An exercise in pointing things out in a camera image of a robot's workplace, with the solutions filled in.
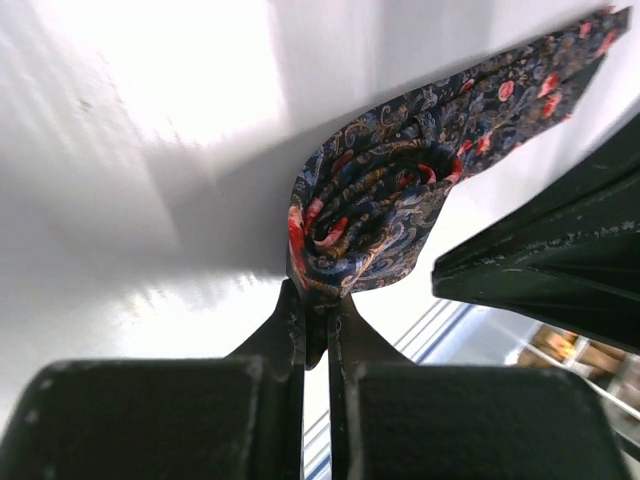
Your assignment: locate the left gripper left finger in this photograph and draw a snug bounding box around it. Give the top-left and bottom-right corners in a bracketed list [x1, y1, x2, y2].
[1, 280, 305, 479]

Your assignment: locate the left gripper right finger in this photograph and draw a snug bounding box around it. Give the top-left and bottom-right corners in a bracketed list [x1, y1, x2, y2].
[327, 299, 630, 479]

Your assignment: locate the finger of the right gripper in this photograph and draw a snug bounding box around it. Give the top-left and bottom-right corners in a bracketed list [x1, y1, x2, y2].
[432, 117, 639, 353]

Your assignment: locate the navy floral tie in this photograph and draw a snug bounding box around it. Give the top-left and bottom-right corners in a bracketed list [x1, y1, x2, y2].
[287, 7, 631, 369]

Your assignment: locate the aluminium rail frame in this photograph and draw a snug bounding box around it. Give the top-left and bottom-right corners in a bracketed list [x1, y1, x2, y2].
[302, 299, 640, 480]

